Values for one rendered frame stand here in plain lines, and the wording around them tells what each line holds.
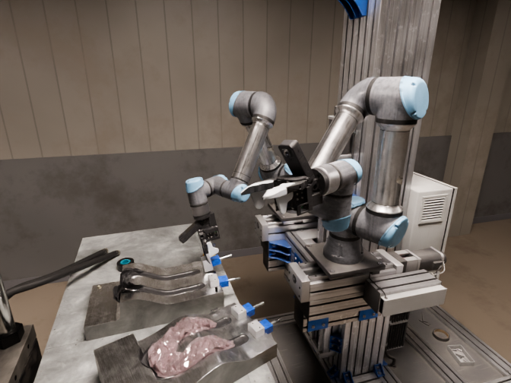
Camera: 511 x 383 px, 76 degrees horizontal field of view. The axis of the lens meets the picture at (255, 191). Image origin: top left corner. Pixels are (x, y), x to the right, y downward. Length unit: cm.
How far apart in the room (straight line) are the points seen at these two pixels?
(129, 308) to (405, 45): 139
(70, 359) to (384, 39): 154
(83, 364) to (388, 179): 114
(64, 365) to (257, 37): 252
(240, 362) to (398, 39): 122
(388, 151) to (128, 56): 220
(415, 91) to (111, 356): 115
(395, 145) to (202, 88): 204
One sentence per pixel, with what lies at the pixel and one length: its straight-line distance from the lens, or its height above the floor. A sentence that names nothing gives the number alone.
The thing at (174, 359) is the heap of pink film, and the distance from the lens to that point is 111.
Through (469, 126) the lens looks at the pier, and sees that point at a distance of 399.
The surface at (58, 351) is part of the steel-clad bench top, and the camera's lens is 142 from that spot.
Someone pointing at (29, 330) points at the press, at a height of 78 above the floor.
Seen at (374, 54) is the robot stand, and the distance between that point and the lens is 135.
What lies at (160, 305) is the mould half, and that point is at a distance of 133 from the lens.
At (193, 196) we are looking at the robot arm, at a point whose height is 123.
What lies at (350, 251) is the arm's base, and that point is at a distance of 126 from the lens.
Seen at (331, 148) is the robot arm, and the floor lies 148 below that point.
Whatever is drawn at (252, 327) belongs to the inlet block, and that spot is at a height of 88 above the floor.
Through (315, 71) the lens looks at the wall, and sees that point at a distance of 314.
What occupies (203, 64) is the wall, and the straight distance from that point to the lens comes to 286.
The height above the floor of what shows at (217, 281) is 91.
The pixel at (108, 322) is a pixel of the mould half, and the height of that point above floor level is 86.
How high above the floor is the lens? 168
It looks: 19 degrees down
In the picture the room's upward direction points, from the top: straight up
